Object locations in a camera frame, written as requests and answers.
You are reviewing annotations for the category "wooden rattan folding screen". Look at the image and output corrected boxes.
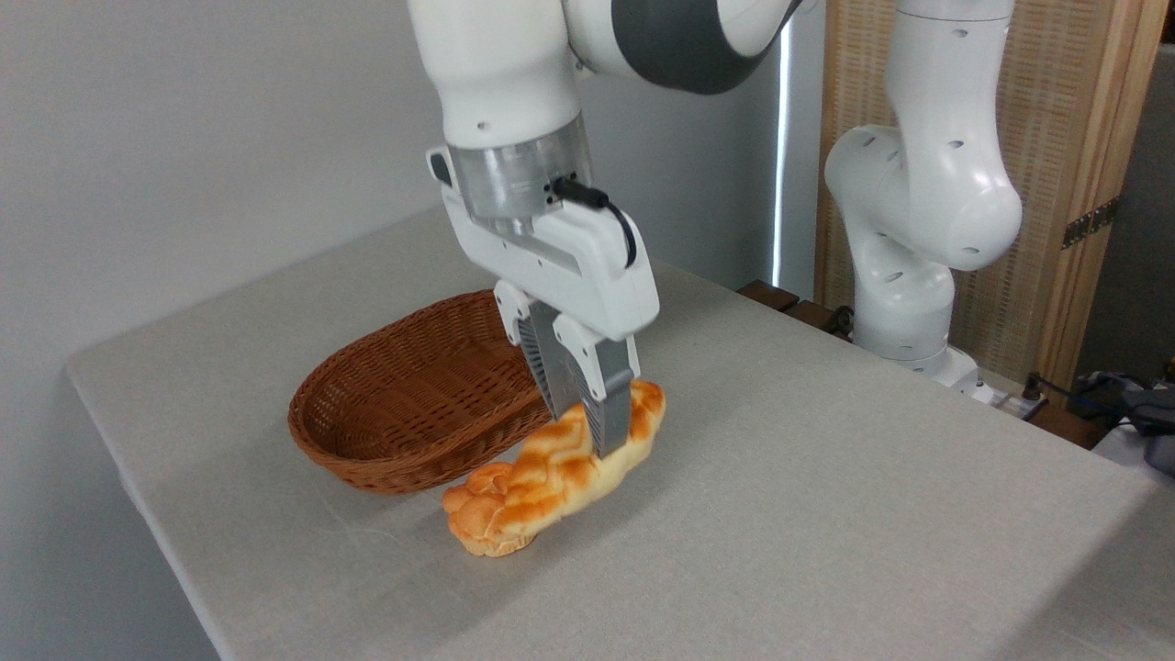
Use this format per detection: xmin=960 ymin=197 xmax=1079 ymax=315
xmin=815 ymin=0 xmax=1171 ymax=396

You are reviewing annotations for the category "round knotted bread bun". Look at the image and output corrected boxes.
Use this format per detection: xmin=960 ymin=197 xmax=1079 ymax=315
xmin=442 ymin=462 xmax=541 ymax=558

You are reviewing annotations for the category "dark grey bag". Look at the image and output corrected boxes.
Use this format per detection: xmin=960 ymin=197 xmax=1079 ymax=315
xmin=1069 ymin=370 xmax=1175 ymax=476

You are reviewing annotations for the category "metal screen hinge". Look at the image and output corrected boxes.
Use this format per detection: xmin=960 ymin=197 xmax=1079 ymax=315
xmin=1062 ymin=197 xmax=1120 ymax=250

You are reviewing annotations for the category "grey linen tablecloth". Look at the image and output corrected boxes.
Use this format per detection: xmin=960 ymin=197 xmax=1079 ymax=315
xmin=64 ymin=204 xmax=1175 ymax=661

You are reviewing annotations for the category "bright vertical light strip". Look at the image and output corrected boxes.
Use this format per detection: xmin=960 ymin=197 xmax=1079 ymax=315
xmin=774 ymin=28 xmax=792 ymax=287

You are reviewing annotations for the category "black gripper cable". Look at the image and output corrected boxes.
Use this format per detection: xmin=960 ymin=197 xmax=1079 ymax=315
xmin=551 ymin=177 xmax=637 ymax=269

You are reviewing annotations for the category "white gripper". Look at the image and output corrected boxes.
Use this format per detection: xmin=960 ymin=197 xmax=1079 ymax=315
xmin=427 ymin=147 xmax=660 ymax=458

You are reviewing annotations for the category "long braided bread loaf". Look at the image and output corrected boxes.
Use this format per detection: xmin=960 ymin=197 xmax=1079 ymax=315
xmin=473 ymin=379 xmax=666 ymax=543

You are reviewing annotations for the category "brown oval wicker basket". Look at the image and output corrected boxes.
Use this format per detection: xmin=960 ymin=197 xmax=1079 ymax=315
xmin=288 ymin=290 xmax=554 ymax=495

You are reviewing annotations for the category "white power strip with plug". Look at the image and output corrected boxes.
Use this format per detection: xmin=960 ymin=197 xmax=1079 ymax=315
xmin=973 ymin=372 xmax=1049 ymax=420

